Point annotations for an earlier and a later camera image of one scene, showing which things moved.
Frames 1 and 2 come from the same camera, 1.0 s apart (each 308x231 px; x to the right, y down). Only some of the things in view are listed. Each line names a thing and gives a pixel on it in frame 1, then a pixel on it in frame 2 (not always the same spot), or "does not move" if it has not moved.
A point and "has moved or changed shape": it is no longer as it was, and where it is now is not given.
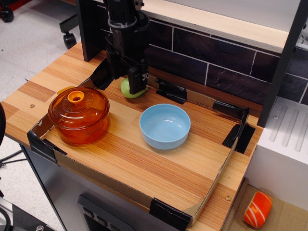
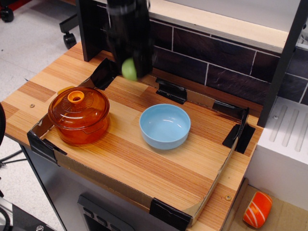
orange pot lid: (79, 108) does not move
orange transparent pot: (80, 114) does not move
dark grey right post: (285, 60) does not move
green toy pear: (125, 89) has moved or changed shape
